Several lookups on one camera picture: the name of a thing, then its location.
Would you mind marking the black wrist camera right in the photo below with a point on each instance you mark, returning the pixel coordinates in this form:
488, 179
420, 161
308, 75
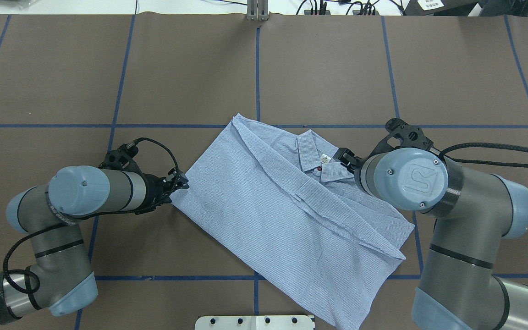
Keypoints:
402, 135

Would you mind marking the aluminium frame post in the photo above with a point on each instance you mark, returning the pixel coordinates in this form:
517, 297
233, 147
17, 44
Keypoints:
257, 10

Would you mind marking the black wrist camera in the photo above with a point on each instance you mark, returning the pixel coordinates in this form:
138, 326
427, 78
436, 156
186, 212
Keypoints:
122, 159
402, 135

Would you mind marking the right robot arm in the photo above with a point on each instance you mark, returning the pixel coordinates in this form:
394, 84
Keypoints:
474, 212

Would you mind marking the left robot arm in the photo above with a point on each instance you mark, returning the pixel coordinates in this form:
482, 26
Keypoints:
49, 268

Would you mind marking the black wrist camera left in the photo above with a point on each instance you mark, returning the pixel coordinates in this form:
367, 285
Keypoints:
122, 159

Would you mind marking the white mounting plate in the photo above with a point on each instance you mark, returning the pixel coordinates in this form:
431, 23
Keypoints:
256, 322

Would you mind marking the blue white striped shirt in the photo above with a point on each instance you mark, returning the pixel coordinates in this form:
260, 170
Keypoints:
281, 204

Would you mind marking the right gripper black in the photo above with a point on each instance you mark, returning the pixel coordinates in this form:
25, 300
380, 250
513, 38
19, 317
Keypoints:
349, 159

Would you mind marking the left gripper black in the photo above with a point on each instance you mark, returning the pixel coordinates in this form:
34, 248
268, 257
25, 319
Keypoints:
156, 191

